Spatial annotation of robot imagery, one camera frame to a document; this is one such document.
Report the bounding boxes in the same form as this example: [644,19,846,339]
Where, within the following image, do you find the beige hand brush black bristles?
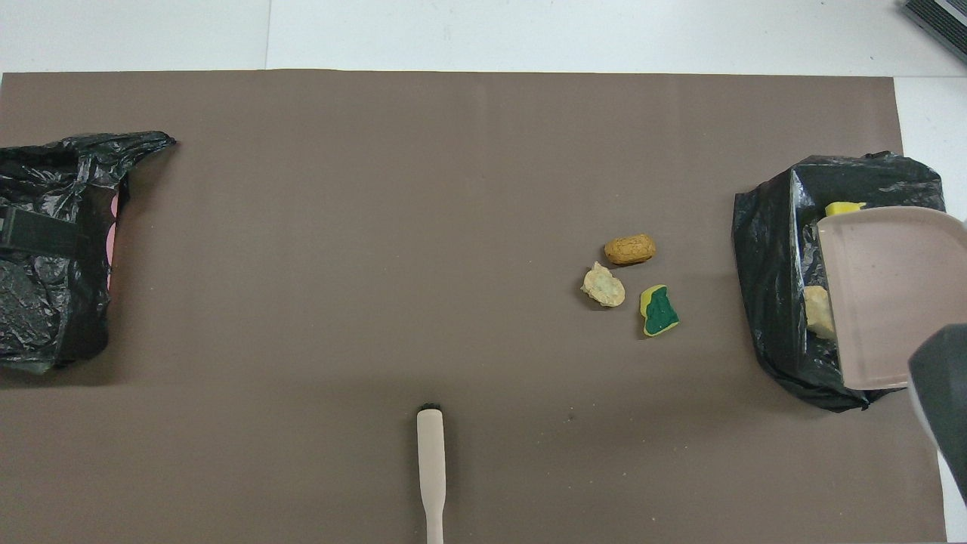
[416,403,447,544]

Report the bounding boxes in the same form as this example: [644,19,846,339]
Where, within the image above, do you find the pale round foam lump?
[580,261,627,308]

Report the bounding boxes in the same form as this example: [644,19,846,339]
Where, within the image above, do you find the orange brown bread shaped lump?
[604,233,657,267]

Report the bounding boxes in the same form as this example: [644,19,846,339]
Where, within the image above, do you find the green and yellow sponge piece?
[640,284,681,338]

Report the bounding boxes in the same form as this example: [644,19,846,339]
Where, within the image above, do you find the yellowish foam lump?
[802,285,837,341]

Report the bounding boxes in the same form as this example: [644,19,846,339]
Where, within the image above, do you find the beige plastic dustpan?
[816,206,967,391]

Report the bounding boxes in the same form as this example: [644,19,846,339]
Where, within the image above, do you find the black bag lined pink bin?
[0,131,178,375]

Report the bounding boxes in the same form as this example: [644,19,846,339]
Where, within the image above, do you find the brown paper table mat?
[0,70,947,544]

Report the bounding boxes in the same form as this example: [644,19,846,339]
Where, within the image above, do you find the dark ribbed grille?
[901,0,967,65]

